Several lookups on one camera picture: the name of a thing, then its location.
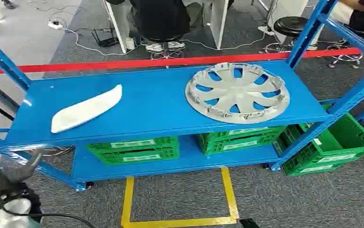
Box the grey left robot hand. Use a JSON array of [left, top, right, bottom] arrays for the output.
[[0, 138, 44, 185]]

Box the white curved plastic part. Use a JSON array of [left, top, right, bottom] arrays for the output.
[[50, 84, 123, 134]]

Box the red barrier bar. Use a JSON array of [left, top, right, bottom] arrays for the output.
[[0, 45, 364, 76]]

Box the white power strip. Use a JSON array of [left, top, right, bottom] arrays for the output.
[[47, 19, 64, 30]]

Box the person's foot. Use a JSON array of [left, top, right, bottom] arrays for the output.
[[2, 0, 19, 10]]

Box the chrome stool base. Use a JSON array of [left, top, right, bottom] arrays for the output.
[[150, 48, 186, 60]]

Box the silver wheel hubcap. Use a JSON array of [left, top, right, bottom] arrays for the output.
[[185, 62, 291, 124]]

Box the white desk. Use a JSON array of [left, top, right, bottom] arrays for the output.
[[102, 0, 230, 54]]

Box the black round stool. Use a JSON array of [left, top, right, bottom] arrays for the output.
[[260, 16, 319, 54], [326, 29, 364, 69]]

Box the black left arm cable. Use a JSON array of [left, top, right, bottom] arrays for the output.
[[0, 193, 98, 228]]

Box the white floor cable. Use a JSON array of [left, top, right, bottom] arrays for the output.
[[60, 27, 267, 57]]

